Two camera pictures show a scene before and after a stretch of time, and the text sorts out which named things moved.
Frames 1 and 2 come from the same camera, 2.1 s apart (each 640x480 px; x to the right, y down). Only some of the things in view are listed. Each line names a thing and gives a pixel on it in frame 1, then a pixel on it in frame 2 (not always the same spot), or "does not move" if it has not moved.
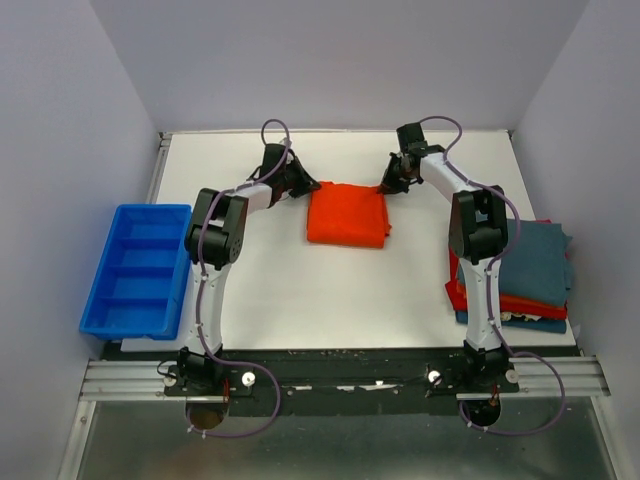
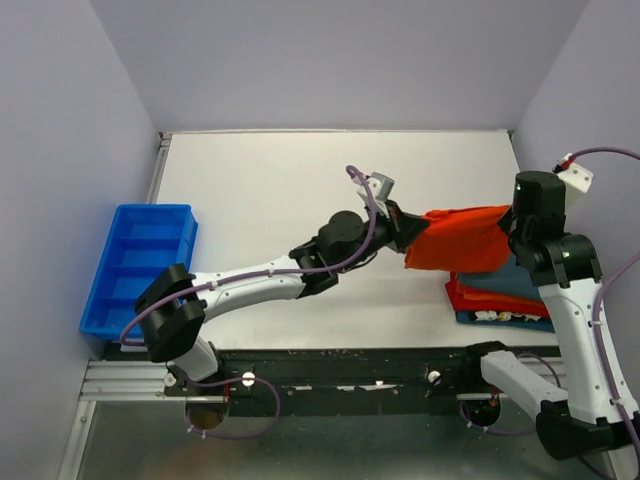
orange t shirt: [347, 215] → [460, 240]
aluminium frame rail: [116, 380] does not move
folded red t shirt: [509, 303] does not move
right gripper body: [395, 179] → [509, 222]
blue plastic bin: [137, 290] does not move
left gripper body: [293, 179] → [385, 231]
